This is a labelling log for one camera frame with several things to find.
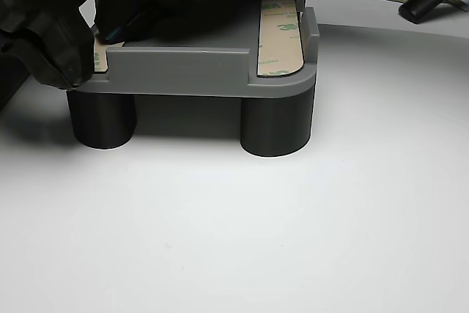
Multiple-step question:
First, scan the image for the grey 3D printed fixture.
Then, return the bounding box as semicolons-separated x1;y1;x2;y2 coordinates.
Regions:
67;0;320;158

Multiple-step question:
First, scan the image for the tan 3M tape liner strip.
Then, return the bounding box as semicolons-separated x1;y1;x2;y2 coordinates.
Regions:
90;29;111;73
255;0;306;78

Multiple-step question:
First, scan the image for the black ribbed gripper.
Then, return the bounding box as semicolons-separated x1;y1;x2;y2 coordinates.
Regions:
109;0;262;48

